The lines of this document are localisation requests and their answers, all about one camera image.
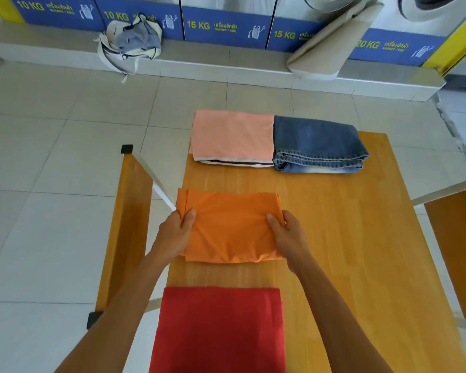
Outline orange cloth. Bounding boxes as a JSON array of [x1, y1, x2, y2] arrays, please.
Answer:
[[176, 188, 287, 264]]

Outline person's left forearm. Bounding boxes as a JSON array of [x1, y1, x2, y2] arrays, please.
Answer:
[[54, 250, 171, 373]]

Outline folded blue jeans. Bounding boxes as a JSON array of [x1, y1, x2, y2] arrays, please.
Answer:
[[272, 115, 370, 174]]

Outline pink folded cloth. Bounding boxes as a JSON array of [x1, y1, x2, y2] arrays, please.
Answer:
[[189, 109, 275, 163]]

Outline red folded cloth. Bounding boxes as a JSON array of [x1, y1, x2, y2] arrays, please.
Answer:
[[149, 286, 287, 373]]

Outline silver washing machine blue panel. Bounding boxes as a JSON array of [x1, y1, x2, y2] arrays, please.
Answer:
[[8, 0, 106, 32], [180, 0, 275, 50], [92, 0, 185, 41], [266, 0, 373, 54], [349, 0, 466, 67]]

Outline white black-striped folded cloth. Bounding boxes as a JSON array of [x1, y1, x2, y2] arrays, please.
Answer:
[[194, 156, 275, 168]]

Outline blue-grey cloth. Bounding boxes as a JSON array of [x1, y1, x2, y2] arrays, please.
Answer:
[[113, 15, 161, 55]]

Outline beige folded sheet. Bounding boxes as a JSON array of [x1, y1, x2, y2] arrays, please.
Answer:
[[286, 0, 385, 81]]

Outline cream canvas tote bag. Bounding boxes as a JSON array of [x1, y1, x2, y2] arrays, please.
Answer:
[[95, 13, 163, 84]]

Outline yellow pillar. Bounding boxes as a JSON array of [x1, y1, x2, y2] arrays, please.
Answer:
[[423, 15, 466, 76]]

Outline wooden bench white frame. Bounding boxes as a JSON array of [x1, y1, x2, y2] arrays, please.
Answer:
[[412, 178, 466, 331], [86, 145, 178, 331]]

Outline person's left hand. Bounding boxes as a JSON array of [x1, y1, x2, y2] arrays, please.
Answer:
[[149, 209, 197, 265]]

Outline person's right hand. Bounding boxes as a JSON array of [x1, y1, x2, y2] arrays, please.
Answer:
[[266, 210, 316, 273]]

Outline grey concrete plinth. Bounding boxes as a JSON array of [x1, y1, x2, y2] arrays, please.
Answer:
[[0, 23, 447, 102]]

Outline person's right forearm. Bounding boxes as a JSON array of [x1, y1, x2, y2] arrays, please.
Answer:
[[287, 254, 394, 373]]

